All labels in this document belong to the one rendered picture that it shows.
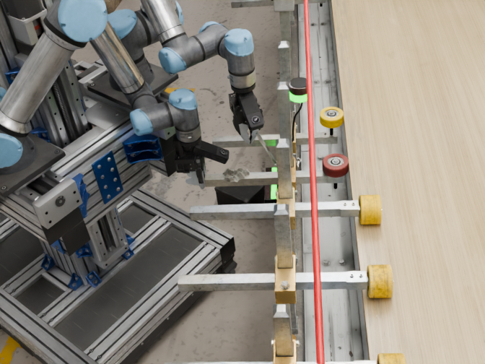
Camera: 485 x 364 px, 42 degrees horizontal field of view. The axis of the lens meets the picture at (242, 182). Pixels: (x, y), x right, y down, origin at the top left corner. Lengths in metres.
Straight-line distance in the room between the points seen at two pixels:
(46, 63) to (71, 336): 1.22
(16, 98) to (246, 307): 1.44
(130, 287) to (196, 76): 1.89
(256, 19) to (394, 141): 2.82
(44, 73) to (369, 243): 0.94
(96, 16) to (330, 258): 1.04
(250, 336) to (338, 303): 0.77
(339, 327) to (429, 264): 0.36
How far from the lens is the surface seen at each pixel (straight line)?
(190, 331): 2.71
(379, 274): 1.57
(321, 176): 2.00
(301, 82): 1.85
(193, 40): 1.80
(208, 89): 4.03
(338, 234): 2.15
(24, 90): 1.70
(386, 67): 2.43
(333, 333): 1.90
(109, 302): 2.62
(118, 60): 1.85
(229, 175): 2.02
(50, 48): 1.66
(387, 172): 1.95
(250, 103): 1.82
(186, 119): 1.85
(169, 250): 2.73
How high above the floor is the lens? 2.18
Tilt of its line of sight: 41 degrees down
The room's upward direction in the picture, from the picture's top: 7 degrees counter-clockwise
